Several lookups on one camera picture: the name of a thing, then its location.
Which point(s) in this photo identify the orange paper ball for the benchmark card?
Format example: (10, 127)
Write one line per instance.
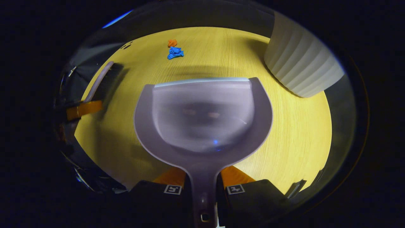
(172, 43)

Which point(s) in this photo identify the white ribbed garbage bin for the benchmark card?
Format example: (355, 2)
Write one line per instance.
(300, 60)

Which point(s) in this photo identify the small metal clip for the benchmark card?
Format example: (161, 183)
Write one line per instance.
(71, 71)

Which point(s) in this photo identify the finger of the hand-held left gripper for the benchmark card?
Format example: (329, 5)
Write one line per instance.
(85, 109)

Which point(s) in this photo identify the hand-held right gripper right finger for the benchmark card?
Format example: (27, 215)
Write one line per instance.
(253, 196)

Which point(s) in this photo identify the light pink plastic dustpan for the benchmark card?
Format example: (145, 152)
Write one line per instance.
(202, 120)

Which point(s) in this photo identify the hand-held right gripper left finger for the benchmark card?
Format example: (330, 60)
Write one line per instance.
(152, 196)

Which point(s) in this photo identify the blue paper ball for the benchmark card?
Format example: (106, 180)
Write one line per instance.
(175, 53)

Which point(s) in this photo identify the small light pink broom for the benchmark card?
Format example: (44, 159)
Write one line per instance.
(104, 82)

